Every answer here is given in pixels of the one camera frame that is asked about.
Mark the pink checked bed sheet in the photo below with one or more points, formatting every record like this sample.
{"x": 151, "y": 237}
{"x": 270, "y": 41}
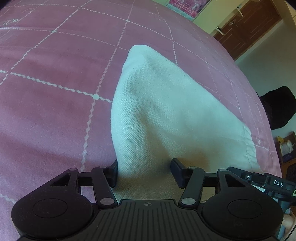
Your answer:
{"x": 60, "y": 64}

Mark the lower left pink poster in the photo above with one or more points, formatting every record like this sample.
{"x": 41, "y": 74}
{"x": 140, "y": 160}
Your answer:
{"x": 188, "y": 8}

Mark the person right hand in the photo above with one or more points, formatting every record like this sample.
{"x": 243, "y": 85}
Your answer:
{"x": 289, "y": 225}

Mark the cream glossy wardrobe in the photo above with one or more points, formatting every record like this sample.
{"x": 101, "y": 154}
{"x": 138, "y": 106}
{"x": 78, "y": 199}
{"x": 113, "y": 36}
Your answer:
{"x": 212, "y": 15}

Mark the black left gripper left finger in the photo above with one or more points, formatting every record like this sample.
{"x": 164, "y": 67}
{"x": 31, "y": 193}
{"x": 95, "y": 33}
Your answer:
{"x": 104, "y": 179}

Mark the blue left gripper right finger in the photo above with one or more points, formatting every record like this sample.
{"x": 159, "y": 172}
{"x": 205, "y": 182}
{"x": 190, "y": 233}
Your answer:
{"x": 190, "y": 180}

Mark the brown wooden shelf unit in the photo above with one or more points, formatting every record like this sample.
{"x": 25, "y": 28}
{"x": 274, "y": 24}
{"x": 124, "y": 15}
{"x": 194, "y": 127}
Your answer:
{"x": 285, "y": 148}

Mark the brown wooden door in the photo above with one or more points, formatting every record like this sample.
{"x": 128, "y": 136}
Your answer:
{"x": 243, "y": 30}

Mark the white cotton pants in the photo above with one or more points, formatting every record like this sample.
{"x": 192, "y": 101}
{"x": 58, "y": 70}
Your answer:
{"x": 160, "y": 113}

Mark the black hanging jacket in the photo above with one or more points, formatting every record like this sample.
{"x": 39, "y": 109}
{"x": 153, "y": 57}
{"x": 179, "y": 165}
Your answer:
{"x": 279, "y": 105}

